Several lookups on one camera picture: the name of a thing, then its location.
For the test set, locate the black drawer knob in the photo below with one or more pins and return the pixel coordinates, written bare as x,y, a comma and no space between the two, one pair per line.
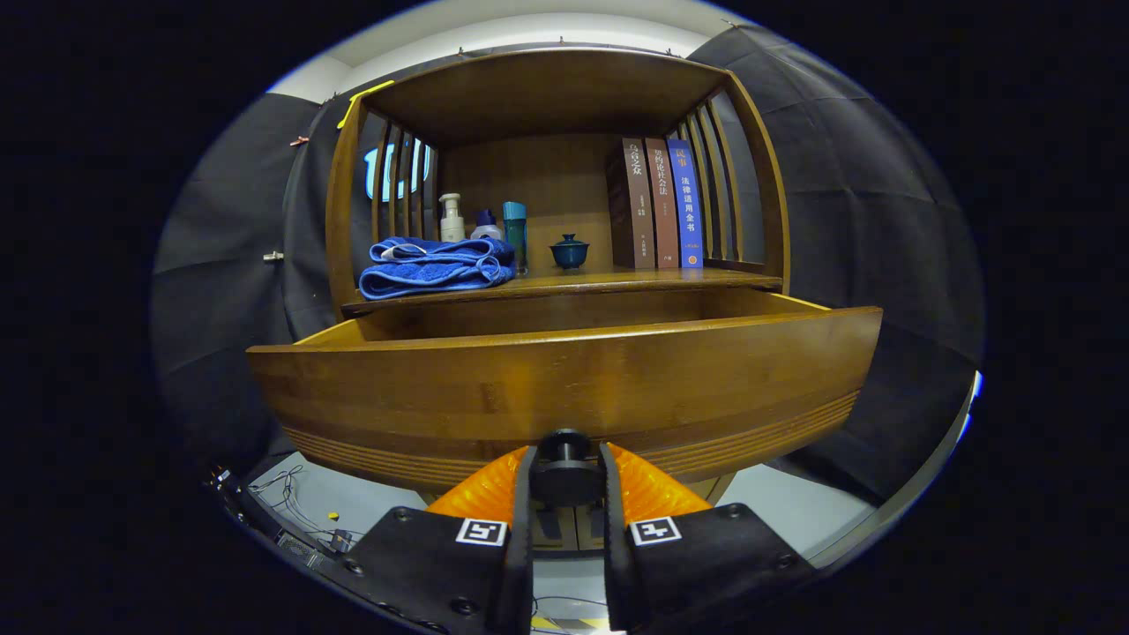
566,476

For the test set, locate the white pump bottle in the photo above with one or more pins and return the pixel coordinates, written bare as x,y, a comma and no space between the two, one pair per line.
452,225

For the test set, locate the blue lidded tea bowl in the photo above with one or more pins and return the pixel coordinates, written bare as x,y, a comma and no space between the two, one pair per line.
570,254

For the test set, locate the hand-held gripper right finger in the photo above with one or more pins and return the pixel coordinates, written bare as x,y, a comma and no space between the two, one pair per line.
615,547

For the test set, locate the blue book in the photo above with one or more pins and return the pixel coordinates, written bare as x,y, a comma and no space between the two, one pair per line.
686,203

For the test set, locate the wooden countertop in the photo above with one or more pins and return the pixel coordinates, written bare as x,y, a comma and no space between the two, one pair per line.
617,280

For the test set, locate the reddish brown book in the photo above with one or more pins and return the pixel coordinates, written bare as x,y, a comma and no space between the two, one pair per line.
663,203

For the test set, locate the white bottle with blue cap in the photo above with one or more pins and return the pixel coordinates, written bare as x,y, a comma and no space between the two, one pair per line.
487,231

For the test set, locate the teal clear bottle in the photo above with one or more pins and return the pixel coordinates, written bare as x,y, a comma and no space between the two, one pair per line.
515,234

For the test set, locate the wooden cabinet door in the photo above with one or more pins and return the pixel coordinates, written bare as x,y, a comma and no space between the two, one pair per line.
556,529
591,529

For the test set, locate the blue folded towel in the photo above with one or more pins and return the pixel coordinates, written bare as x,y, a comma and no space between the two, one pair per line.
423,273

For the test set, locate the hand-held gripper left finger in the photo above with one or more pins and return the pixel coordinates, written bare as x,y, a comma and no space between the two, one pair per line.
520,547

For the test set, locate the dark brown book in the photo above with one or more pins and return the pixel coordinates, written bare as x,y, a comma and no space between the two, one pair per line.
637,203

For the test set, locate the wooden cabinet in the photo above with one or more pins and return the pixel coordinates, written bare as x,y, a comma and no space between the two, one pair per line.
547,97

